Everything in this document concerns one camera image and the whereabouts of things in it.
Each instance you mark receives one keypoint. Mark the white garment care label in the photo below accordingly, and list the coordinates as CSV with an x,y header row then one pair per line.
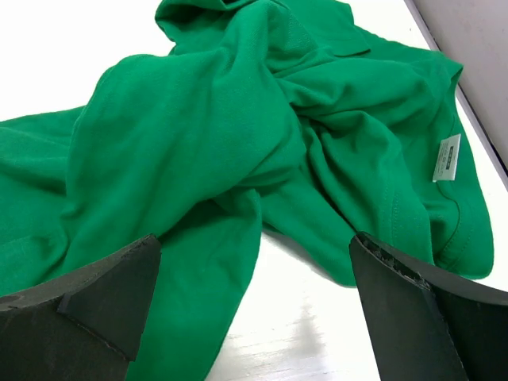
x,y
447,159

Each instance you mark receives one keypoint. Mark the green t-shirt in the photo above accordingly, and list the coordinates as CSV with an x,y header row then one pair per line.
x,y
280,115

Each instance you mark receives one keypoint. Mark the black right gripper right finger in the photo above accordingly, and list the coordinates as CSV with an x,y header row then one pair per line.
x,y
426,323

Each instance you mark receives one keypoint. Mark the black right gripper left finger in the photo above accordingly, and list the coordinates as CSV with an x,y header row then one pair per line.
x,y
85,325

